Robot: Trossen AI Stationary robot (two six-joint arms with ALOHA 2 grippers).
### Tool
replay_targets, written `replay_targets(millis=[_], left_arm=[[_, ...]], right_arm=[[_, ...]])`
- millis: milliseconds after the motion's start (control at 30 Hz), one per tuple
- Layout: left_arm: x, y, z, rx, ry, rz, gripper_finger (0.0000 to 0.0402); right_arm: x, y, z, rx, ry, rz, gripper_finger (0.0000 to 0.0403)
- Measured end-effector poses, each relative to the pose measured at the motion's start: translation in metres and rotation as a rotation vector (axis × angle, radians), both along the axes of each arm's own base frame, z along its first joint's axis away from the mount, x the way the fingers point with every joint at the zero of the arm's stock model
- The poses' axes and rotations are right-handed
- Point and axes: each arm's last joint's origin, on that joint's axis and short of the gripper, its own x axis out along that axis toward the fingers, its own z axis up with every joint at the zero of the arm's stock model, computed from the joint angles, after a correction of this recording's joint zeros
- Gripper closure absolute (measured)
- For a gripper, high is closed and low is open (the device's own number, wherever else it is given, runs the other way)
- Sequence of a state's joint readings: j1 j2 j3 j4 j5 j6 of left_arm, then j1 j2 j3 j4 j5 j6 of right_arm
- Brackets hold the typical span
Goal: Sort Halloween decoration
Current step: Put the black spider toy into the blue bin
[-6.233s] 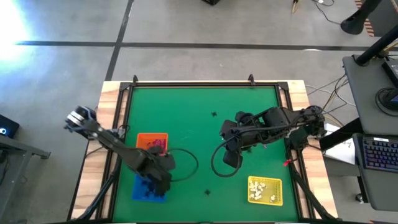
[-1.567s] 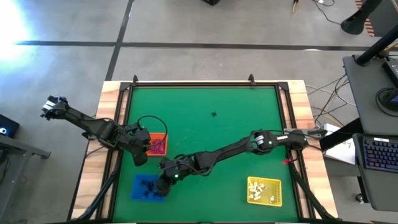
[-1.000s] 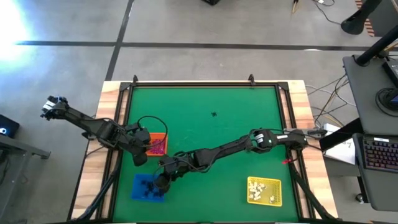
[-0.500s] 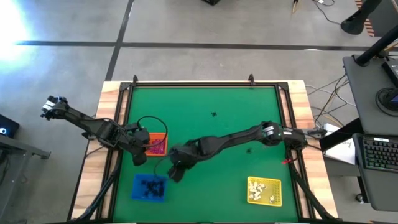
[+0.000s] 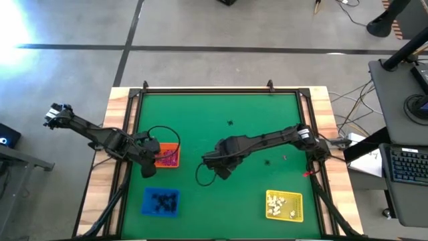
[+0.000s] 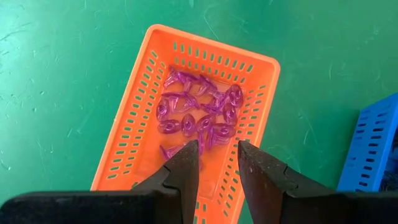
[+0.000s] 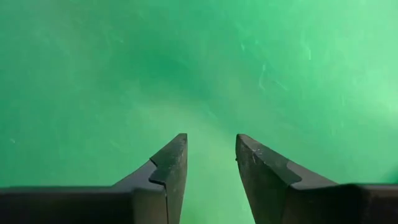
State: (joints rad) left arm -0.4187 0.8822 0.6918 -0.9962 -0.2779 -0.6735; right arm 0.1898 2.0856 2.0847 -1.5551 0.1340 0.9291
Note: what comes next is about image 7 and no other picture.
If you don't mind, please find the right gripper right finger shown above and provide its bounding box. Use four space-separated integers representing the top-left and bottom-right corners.
235 133 398 224

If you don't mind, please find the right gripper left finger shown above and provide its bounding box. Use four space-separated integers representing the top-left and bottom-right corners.
0 133 188 224

